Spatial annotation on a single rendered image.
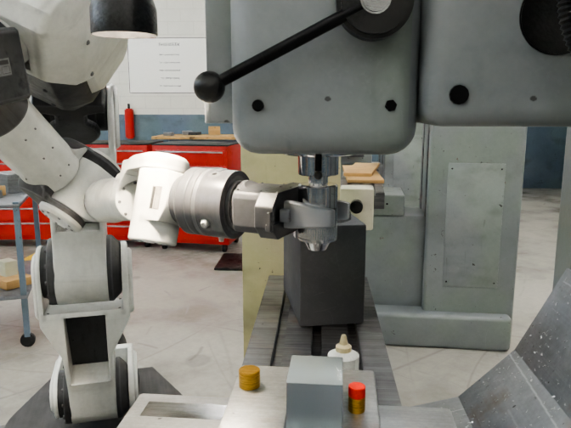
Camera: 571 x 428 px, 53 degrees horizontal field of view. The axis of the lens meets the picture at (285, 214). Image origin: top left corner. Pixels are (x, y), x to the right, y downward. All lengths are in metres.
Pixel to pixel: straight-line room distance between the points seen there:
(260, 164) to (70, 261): 1.33
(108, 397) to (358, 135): 1.03
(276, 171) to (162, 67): 7.73
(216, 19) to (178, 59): 9.32
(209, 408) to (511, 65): 0.46
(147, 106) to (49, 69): 9.18
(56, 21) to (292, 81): 0.41
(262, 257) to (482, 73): 2.00
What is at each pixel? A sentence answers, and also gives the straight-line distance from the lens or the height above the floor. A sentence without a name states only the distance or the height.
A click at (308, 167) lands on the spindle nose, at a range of 0.66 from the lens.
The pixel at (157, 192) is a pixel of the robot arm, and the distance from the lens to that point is 0.76.
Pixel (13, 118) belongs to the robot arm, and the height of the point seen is 1.34.
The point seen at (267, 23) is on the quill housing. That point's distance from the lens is 0.58.
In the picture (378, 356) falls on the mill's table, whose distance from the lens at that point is 0.96.
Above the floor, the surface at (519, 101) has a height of 1.36.
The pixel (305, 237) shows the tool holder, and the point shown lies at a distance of 0.67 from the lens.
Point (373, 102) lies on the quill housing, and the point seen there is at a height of 1.36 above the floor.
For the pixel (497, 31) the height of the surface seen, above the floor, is 1.43.
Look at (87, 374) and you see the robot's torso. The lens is 1.43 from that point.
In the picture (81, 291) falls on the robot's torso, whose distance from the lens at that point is 1.26.
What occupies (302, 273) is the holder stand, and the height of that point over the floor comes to 1.07.
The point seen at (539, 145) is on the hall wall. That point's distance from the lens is 10.33.
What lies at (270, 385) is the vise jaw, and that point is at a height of 1.08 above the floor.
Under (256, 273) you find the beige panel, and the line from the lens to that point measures 2.52.
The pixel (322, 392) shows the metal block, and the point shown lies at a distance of 0.55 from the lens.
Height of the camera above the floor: 1.36
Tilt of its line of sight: 11 degrees down
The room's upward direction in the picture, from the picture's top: straight up
